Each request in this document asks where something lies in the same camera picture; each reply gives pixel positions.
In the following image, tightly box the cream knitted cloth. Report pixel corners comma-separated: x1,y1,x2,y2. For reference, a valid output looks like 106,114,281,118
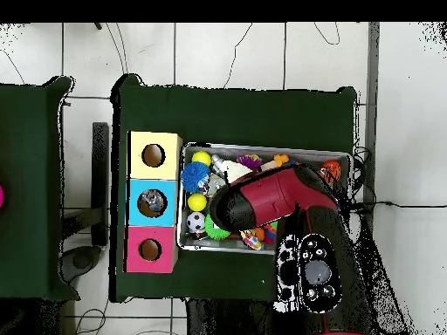
223,161,254,185

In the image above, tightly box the shallow clear mesh bin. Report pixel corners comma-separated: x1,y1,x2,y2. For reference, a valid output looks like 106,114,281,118
177,142,354,258

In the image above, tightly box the wooden box with three holes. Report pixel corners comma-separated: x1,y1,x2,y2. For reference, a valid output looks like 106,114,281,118
125,130,184,275

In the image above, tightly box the silver metal can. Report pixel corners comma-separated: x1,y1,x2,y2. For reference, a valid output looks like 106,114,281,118
205,174,228,198

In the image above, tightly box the silver metal pipe fitting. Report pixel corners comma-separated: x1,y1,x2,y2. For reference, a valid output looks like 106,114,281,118
210,154,227,174

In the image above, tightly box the large blue spiky ball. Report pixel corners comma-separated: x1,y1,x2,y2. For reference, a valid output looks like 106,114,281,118
181,161,211,195

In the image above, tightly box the yellow ball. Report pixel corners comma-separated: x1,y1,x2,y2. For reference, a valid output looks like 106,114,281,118
191,149,212,167
187,192,209,213

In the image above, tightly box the purple spiky ball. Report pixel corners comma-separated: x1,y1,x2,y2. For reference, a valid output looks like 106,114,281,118
237,154,264,172

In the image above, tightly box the small soccer ball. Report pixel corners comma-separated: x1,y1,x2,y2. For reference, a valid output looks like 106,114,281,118
185,210,207,233

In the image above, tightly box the green googly-eyed spiky ball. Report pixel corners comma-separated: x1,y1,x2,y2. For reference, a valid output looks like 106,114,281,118
203,215,232,242

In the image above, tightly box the colourful patterned cloth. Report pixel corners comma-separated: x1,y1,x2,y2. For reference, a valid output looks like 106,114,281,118
240,229,265,252

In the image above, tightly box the dark green table cloth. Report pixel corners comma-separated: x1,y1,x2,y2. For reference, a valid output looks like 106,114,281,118
110,72,359,308
0,75,81,303

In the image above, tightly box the orange tiger striped toy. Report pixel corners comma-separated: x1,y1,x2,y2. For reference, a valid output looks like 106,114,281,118
320,160,343,184

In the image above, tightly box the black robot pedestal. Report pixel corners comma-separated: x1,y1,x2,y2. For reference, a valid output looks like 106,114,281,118
184,298,277,335

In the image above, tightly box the black floor cable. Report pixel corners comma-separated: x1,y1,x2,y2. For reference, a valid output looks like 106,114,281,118
348,197,447,213

